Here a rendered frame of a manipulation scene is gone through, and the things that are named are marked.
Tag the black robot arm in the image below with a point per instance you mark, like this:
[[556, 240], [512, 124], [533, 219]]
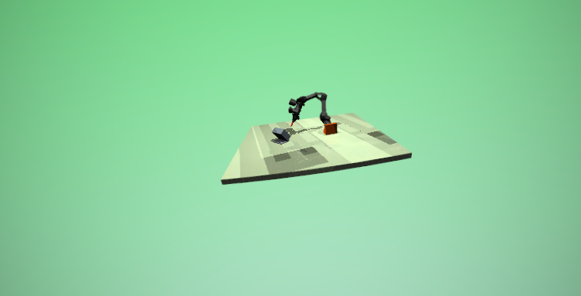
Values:
[[301, 102]]

